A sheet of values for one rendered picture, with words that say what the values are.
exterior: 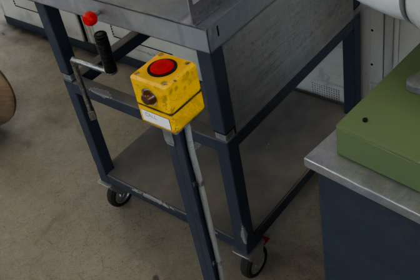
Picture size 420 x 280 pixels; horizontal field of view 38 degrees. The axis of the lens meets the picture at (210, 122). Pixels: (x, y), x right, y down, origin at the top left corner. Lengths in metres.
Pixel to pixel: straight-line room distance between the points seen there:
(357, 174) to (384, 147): 0.07
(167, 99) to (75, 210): 1.21
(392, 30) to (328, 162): 0.89
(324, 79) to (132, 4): 0.90
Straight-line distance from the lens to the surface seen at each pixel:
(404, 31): 1.80
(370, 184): 0.97
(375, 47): 1.89
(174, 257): 1.89
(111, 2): 1.37
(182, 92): 0.99
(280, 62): 1.49
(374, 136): 0.96
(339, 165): 1.00
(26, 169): 2.38
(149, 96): 0.98
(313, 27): 1.59
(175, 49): 2.42
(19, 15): 3.24
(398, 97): 1.02
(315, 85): 2.10
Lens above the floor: 1.44
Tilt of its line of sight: 39 degrees down
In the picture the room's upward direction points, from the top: 12 degrees counter-clockwise
